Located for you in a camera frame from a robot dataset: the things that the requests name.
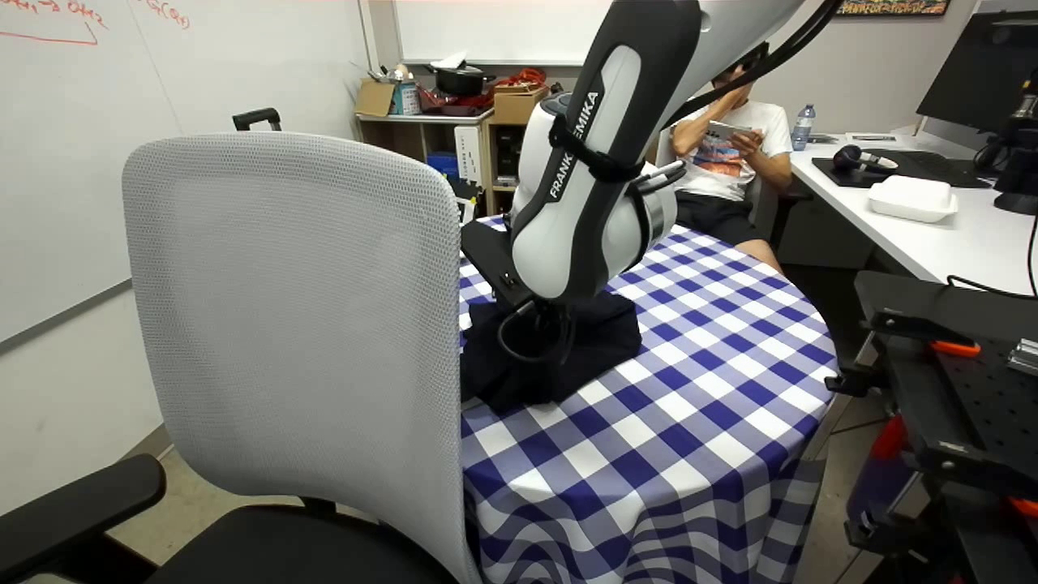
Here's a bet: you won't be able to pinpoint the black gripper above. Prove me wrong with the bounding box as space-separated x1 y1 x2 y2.
460 218 578 375

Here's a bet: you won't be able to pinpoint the black cloth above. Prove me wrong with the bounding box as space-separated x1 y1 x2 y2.
460 289 649 416

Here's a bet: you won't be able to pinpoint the white mesh chair backrest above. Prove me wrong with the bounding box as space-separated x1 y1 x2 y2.
120 128 484 584

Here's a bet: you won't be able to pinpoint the black chair armrest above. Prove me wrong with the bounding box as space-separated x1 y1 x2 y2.
0 452 167 584
231 105 284 137

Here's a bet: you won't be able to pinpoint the black chair seat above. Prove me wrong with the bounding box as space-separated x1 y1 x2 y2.
144 497 465 584

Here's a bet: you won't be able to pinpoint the blue storage bin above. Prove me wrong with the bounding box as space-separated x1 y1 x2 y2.
426 150 465 183

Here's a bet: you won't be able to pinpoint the wooden shelf unit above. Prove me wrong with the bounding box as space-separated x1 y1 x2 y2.
354 108 544 221

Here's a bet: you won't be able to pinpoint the cardboard box with red item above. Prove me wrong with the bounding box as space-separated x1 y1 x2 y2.
490 81 551 125

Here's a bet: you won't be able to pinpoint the black cooking pot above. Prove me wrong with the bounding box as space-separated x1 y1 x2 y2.
431 60 490 105

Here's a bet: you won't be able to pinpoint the small open cardboard box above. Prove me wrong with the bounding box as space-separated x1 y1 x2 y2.
354 75 399 122

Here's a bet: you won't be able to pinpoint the blank whiteboard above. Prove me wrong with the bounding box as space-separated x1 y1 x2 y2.
390 0 613 71

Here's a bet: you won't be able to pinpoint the blue white checkered tablecloth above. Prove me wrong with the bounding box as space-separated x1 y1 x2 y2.
452 212 839 584

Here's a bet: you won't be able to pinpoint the seated person in white shirt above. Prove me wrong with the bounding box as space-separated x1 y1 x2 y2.
666 60 801 272

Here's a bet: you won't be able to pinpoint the clear water bottle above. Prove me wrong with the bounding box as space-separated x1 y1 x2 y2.
791 101 816 157

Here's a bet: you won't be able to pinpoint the black headphones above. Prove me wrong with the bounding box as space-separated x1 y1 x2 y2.
826 139 900 183

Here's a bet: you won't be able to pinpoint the whiteboard with red writing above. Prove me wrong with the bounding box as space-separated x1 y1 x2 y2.
0 0 371 350

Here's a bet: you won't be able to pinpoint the white folded towel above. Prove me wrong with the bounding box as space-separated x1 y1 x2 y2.
867 171 959 227

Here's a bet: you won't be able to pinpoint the black desk mat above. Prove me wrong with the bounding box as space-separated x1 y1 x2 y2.
810 146 991 191

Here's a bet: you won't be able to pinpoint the white desk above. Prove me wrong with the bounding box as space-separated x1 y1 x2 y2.
788 125 1038 303

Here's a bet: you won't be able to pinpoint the framed picture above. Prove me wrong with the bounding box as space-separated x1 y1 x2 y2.
838 0 953 19

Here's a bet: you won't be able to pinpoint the black robot cart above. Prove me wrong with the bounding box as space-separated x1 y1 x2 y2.
839 269 1038 584

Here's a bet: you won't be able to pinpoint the black computer monitor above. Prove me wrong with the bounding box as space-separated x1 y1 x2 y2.
915 10 1038 139

